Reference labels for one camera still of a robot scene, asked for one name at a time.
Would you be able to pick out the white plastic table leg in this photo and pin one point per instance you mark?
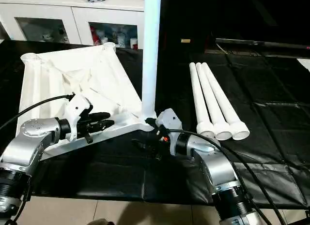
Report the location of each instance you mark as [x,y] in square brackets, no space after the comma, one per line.
[150,65]
[210,99]
[199,101]
[222,99]

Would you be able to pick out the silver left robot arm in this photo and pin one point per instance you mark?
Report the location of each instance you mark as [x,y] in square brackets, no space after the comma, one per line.
[31,142]

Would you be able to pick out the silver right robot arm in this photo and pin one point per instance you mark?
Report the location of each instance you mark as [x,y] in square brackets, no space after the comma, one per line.
[218,167]

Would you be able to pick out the black mat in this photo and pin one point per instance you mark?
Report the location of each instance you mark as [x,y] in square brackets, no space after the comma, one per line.
[157,176]

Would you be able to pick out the dark rounded foot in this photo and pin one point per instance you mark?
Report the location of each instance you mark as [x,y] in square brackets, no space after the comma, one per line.
[100,222]

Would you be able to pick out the white cabinet glass doors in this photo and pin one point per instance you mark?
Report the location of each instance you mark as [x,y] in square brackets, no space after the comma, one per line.
[77,17]

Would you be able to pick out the black box gold label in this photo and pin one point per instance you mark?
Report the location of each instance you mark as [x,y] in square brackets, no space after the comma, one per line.
[189,19]

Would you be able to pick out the white flat board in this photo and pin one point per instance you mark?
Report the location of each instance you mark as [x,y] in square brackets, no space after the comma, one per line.
[304,64]

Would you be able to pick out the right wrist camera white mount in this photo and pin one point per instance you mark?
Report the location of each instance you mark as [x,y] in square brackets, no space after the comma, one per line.
[169,118]

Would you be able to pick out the silver metal rail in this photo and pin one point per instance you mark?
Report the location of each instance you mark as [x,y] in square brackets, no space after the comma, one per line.
[261,43]

